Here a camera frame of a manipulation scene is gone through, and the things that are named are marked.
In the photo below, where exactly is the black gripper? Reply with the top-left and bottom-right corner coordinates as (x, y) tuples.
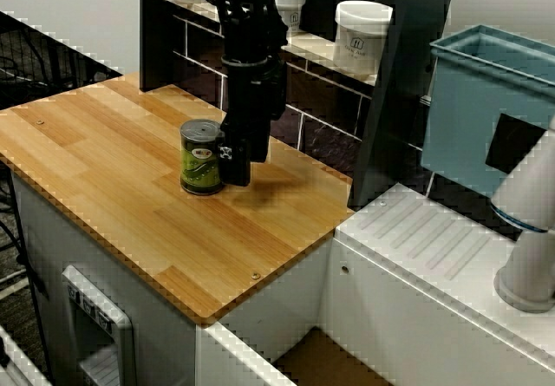
(216, 55), (288, 187)

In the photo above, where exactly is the green can grey lid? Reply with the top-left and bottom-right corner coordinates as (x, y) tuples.
(179, 119), (227, 196)

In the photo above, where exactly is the cream shelf board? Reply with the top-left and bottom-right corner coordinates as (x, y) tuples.
(145, 0), (378, 87)

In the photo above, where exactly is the wooden countertop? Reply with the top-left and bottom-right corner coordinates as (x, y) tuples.
(0, 72), (355, 327)

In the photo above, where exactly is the black upright panel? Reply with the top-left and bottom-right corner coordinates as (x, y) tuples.
(139, 0), (174, 93)

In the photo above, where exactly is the dark grey upright panel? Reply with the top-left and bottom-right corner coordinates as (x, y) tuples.
(349, 0), (460, 212)

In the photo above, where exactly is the white counter cabinet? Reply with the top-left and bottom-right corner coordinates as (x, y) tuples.
(9, 160), (335, 386)

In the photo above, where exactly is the blue plastic bin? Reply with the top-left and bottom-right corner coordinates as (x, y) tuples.
(422, 23), (555, 199)

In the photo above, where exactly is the grey dispenser panel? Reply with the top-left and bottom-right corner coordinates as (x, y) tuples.
(60, 264), (136, 386)

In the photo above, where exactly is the white toy sink unit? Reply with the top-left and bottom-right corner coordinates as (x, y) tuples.
(194, 181), (555, 386)

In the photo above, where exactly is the grey toy faucet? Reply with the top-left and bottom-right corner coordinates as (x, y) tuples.
(489, 114), (555, 314)

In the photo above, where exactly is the black hanging cable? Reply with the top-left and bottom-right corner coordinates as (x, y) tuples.
(6, 167), (56, 385)

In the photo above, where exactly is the white floor cable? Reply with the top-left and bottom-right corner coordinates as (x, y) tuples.
(0, 272), (27, 301)

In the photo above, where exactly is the aluminium frame rail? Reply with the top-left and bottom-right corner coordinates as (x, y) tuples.
(0, 324), (53, 386)

